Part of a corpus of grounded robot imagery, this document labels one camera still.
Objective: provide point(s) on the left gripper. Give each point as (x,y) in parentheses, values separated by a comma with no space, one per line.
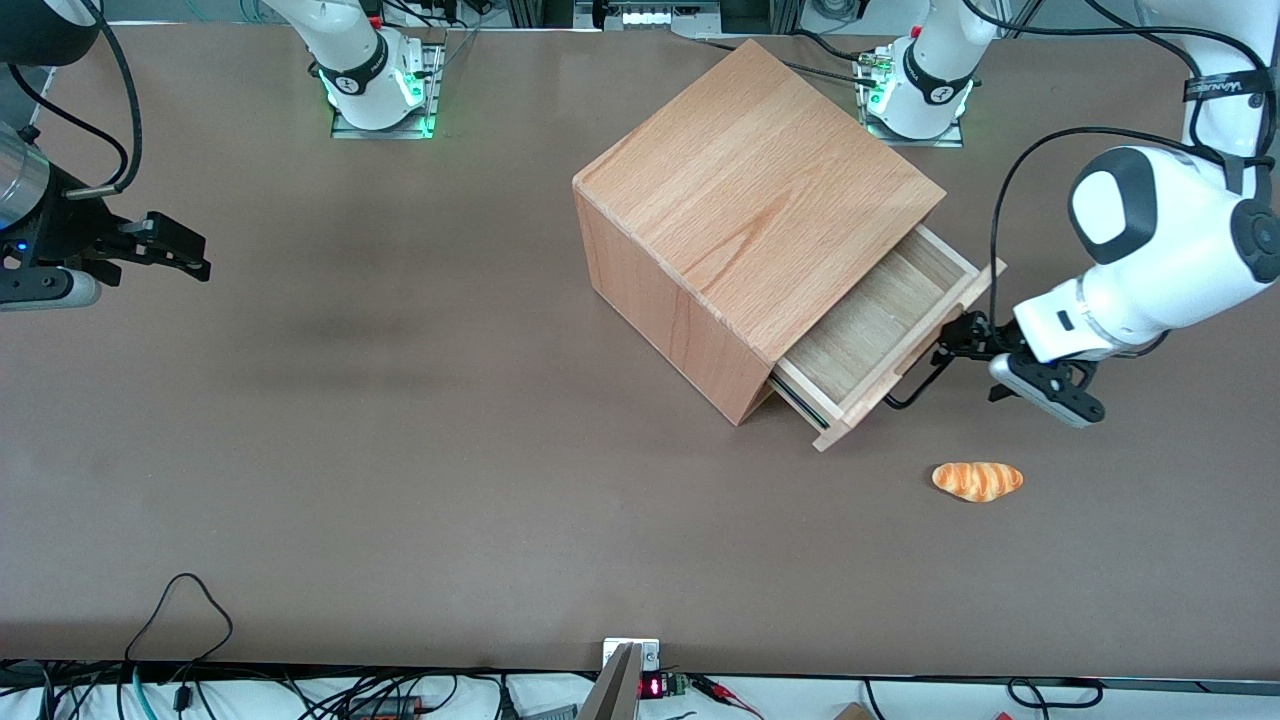
(984,338)

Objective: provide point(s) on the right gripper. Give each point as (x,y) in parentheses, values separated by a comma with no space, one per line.
(68,228)

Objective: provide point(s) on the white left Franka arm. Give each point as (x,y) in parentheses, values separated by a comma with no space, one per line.
(1180,240)

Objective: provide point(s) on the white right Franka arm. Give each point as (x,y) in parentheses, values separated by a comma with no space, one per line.
(350,50)

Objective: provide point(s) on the wooden drawer cabinet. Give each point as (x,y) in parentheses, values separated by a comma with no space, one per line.
(740,180)

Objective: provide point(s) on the orange striped bread roll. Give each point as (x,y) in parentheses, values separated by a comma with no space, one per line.
(978,481)

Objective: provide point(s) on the brown cardboard corner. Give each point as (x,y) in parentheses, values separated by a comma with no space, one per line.
(850,712)

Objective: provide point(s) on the red and black clip leads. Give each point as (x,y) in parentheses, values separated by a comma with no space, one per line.
(722,690)

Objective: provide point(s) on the red digit display module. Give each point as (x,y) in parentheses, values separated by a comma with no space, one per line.
(655,687)

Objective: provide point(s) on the grey metal pole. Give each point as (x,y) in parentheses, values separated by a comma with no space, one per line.
(612,690)

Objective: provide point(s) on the orange and black device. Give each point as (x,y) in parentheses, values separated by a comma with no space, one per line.
(385,708)

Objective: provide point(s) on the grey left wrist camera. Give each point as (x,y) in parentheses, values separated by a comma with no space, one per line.
(1050,398)

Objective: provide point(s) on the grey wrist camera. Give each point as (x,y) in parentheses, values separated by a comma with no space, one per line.
(1050,398)
(50,290)

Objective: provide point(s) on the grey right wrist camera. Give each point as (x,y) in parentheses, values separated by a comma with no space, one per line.
(50,290)

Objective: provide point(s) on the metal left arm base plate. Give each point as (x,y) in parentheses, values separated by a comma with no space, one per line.
(950,138)

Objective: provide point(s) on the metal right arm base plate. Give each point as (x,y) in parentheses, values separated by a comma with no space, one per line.
(345,132)

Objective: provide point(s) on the small metal bracket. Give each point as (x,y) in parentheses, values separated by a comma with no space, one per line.
(650,652)

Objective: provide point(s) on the aluminium frame with white strip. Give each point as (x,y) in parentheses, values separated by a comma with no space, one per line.
(665,14)

